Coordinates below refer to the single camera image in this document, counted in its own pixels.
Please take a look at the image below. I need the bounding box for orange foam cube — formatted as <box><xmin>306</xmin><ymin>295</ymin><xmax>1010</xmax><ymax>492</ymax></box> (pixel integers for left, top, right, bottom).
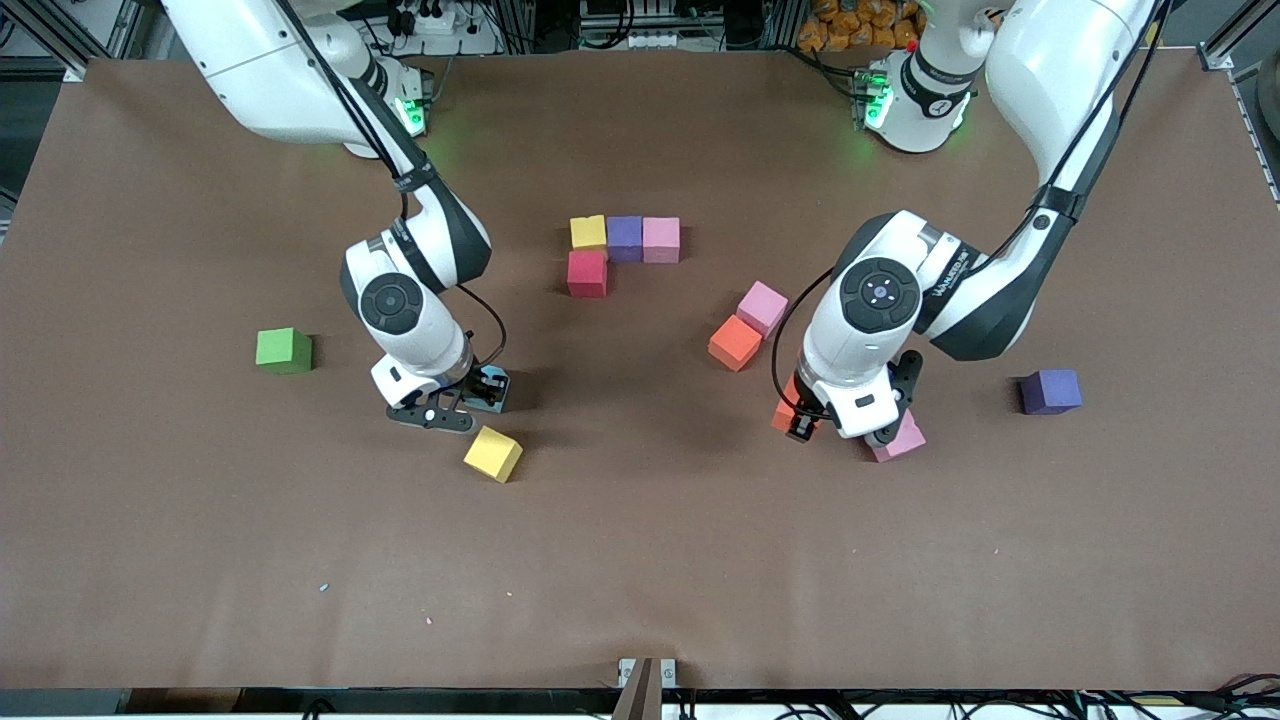
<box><xmin>708</xmin><ymin>314</ymin><xmax>764</xmax><ymax>373</ymax></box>
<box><xmin>769</xmin><ymin>375</ymin><xmax>803</xmax><ymax>433</ymax></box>

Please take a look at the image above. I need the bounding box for red foam cube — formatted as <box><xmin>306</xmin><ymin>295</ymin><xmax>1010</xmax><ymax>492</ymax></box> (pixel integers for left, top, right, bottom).
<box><xmin>566</xmin><ymin>249</ymin><xmax>610</xmax><ymax>299</ymax></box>

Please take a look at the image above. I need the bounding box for purple foam cube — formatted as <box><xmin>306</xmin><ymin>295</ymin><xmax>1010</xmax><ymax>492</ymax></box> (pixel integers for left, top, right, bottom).
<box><xmin>1020</xmin><ymin>368</ymin><xmax>1084</xmax><ymax>416</ymax></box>
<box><xmin>606</xmin><ymin>215</ymin><xmax>645</xmax><ymax>264</ymax></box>

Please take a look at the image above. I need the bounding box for pink foam cube with notch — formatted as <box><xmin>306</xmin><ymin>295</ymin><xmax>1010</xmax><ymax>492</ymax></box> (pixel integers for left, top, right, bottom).
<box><xmin>868</xmin><ymin>408</ymin><xmax>927</xmax><ymax>464</ymax></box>

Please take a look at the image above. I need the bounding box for green foam cube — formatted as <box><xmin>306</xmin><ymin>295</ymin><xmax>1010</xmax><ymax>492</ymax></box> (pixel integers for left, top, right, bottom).
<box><xmin>255</xmin><ymin>327</ymin><xmax>313</xmax><ymax>376</ymax></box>

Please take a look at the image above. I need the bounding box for paper table cover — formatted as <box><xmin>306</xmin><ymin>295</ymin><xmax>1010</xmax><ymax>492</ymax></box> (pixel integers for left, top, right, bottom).
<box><xmin>0</xmin><ymin>50</ymin><xmax>1280</xmax><ymax>691</ymax></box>

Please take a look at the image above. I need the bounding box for net bag of oranges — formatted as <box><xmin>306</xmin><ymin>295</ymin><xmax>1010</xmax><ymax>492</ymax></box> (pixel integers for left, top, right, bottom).
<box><xmin>798</xmin><ymin>0</ymin><xmax>921</xmax><ymax>53</ymax></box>

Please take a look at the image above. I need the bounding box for grey metal clamp bracket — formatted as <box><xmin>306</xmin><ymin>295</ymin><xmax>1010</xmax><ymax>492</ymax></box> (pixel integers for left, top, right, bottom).
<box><xmin>617</xmin><ymin>657</ymin><xmax>678</xmax><ymax>720</ymax></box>

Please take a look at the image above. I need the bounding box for aluminium frame post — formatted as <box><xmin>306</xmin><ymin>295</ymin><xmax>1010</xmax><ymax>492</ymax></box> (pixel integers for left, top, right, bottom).
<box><xmin>1198</xmin><ymin>0</ymin><xmax>1280</xmax><ymax>73</ymax></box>
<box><xmin>0</xmin><ymin>0</ymin><xmax>151</xmax><ymax>83</ymax></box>

